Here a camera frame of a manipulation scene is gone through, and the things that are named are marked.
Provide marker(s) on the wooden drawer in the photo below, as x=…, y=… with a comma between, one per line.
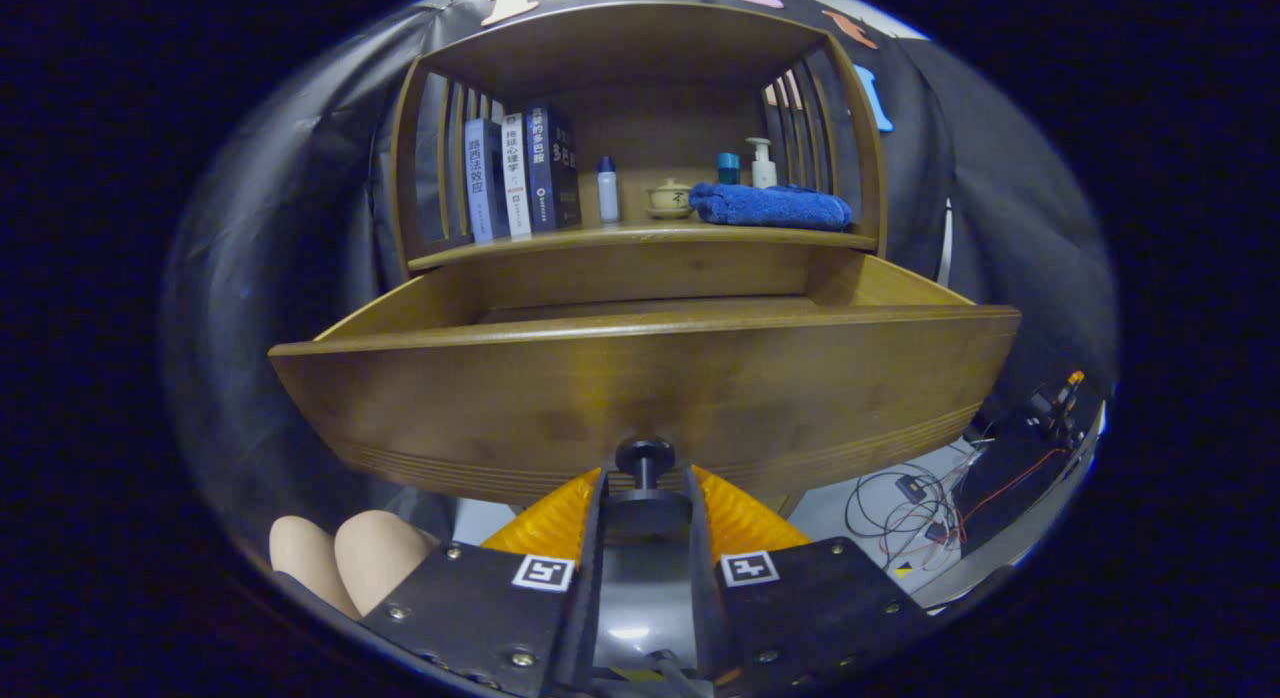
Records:
x=600, y=398

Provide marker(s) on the light blue book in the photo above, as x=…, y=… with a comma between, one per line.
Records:
x=483, y=183

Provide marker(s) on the white bottle blue cap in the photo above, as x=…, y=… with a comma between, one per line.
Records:
x=608, y=193

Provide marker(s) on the beige lidded teacup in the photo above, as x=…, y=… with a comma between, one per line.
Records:
x=669, y=198

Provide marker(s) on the dark blue book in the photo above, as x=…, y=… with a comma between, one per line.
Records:
x=552, y=168

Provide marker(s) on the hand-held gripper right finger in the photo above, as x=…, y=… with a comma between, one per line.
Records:
x=800, y=608

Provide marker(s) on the white pump bottle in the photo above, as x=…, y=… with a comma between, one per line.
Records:
x=763, y=170

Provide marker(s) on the white book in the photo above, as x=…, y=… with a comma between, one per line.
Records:
x=515, y=178

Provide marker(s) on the teal bottle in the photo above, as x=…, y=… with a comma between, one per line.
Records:
x=728, y=168

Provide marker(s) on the blue towel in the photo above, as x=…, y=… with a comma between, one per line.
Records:
x=770, y=208

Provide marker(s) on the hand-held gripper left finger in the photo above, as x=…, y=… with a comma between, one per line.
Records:
x=480, y=608

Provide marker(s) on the wooden cabinet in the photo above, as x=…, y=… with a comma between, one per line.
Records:
x=650, y=58

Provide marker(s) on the wooden countertop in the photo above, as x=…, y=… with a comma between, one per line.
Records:
x=640, y=234

